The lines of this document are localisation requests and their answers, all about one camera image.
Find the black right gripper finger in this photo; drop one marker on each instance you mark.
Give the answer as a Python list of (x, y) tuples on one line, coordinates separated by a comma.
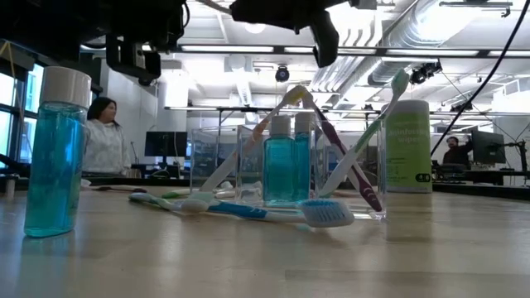
[(273, 12)]

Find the green white toothbrush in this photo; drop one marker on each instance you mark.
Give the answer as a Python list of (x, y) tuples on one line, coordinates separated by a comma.
[(178, 193), (369, 129), (161, 202)]

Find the blue mouthwash bottle white cap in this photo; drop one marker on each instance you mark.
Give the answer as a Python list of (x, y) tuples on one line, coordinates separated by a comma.
[(278, 174), (56, 165), (303, 165)]

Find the orange white toothbrush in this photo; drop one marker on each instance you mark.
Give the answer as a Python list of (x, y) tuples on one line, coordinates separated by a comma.
[(225, 165)]

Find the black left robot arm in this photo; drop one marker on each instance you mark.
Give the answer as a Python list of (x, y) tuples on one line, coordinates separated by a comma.
[(49, 25)]

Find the long pendant light bar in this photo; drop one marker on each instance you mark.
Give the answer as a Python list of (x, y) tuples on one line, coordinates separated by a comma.
[(227, 49)]

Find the clear acrylic organizer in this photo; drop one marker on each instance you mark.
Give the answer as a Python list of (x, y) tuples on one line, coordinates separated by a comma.
[(382, 157)]

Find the black computer monitor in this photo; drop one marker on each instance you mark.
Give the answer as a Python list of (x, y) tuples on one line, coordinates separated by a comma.
[(488, 147), (165, 144)]

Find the green disinfecting wipes canister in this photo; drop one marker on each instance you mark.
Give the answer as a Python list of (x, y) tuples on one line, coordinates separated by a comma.
[(410, 145)]

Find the person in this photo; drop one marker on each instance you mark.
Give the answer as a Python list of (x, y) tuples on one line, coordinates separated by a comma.
[(105, 149), (455, 156)]

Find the blue white toothbrush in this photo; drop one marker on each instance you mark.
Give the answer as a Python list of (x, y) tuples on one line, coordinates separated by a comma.
[(240, 210)]

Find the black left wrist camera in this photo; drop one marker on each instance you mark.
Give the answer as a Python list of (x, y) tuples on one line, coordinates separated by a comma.
[(124, 62)]

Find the black ceiling camera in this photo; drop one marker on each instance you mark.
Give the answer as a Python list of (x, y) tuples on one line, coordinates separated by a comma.
[(282, 73), (422, 73)]

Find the small white post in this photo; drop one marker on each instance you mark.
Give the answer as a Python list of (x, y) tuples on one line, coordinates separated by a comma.
[(10, 188)]

